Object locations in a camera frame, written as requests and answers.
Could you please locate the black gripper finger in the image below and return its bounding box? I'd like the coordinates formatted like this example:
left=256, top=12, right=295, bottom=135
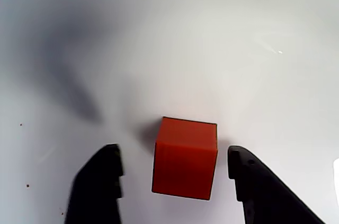
left=64, top=143, right=125, bottom=224
left=227, top=145, right=327, bottom=224

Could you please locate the red cube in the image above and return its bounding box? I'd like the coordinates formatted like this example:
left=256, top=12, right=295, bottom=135
left=151, top=117, right=219, bottom=200

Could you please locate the white round plate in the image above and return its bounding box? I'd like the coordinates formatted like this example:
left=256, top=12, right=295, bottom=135
left=0, top=0, right=339, bottom=224

